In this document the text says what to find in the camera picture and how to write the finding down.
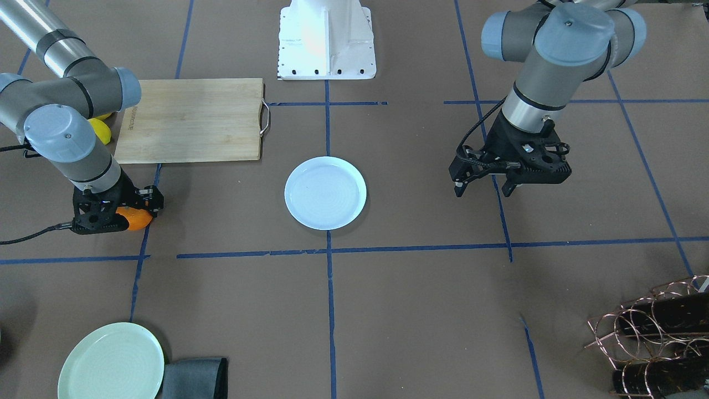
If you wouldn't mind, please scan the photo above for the folded grey cloth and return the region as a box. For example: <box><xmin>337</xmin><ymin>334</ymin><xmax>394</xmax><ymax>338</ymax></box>
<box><xmin>161</xmin><ymin>357</ymin><xmax>229</xmax><ymax>398</ymax></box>

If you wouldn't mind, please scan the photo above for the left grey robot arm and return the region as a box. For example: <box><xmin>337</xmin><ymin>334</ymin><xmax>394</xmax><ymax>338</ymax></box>
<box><xmin>449</xmin><ymin>1</ymin><xmax>648</xmax><ymax>197</ymax></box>

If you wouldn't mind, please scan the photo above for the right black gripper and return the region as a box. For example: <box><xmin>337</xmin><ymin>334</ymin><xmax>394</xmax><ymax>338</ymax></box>
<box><xmin>73</xmin><ymin>171</ymin><xmax>165</xmax><ymax>235</ymax></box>

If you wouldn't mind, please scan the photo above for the yellow lemon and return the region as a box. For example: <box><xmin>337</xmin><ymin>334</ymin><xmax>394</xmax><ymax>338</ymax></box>
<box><xmin>92</xmin><ymin>112</ymin><xmax>115</xmax><ymax>121</ymax></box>
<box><xmin>88</xmin><ymin>118</ymin><xmax>113</xmax><ymax>146</ymax></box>

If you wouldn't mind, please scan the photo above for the copper wire wine rack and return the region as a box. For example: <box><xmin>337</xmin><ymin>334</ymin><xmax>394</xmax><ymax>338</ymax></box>
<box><xmin>587</xmin><ymin>275</ymin><xmax>708</xmax><ymax>398</ymax></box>

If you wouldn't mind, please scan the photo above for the bamboo cutting board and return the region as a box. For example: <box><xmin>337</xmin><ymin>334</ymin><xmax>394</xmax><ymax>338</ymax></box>
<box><xmin>114</xmin><ymin>78</ymin><xmax>269</xmax><ymax>164</ymax></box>

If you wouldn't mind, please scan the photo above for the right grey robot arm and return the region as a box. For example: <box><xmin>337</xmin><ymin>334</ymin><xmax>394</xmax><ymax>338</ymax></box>
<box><xmin>1</xmin><ymin>1</ymin><xmax>164</xmax><ymax>235</ymax></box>

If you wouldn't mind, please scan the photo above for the orange mandarin fruit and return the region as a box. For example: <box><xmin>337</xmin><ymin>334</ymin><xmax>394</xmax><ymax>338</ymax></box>
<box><xmin>116</xmin><ymin>206</ymin><xmax>153</xmax><ymax>231</ymax></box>

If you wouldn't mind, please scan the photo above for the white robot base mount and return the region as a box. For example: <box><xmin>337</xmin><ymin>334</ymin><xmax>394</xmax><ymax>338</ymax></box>
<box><xmin>277</xmin><ymin>1</ymin><xmax>377</xmax><ymax>80</ymax></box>

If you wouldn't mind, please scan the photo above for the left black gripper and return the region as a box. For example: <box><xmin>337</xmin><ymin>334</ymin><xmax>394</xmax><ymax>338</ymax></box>
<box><xmin>449</xmin><ymin>111</ymin><xmax>572</xmax><ymax>198</ymax></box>

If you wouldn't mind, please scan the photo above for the upper yellow lemon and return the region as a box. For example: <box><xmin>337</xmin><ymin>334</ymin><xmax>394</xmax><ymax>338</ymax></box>
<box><xmin>92</xmin><ymin>112</ymin><xmax>115</xmax><ymax>121</ymax></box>

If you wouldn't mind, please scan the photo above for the lower yellow lemon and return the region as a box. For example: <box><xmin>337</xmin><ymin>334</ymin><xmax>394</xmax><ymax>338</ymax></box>
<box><xmin>88</xmin><ymin>118</ymin><xmax>113</xmax><ymax>146</ymax></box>

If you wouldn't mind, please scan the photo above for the dark wine bottle upper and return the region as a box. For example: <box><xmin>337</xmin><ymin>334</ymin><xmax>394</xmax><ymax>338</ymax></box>
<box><xmin>618</xmin><ymin>292</ymin><xmax>708</xmax><ymax>336</ymax></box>

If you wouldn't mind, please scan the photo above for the dark wine bottle lower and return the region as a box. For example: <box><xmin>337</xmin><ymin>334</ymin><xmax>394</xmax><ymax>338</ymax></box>
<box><xmin>612</xmin><ymin>357</ymin><xmax>708</xmax><ymax>398</ymax></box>

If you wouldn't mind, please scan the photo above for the light blue plate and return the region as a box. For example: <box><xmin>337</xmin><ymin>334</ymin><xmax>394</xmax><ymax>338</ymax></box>
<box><xmin>284</xmin><ymin>156</ymin><xmax>367</xmax><ymax>231</ymax></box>

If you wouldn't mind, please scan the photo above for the dark wine bottle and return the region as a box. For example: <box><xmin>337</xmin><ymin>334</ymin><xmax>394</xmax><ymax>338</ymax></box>
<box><xmin>612</xmin><ymin>357</ymin><xmax>708</xmax><ymax>398</ymax></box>
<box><xmin>618</xmin><ymin>292</ymin><xmax>708</xmax><ymax>336</ymax></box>

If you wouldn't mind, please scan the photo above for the light green plate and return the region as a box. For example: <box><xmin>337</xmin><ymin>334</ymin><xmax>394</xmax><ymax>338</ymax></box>
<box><xmin>56</xmin><ymin>323</ymin><xmax>165</xmax><ymax>398</ymax></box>

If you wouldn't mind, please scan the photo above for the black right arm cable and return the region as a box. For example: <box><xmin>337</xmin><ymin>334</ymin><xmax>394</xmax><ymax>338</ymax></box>
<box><xmin>0</xmin><ymin>222</ymin><xmax>75</xmax><ymax>245</ymax></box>

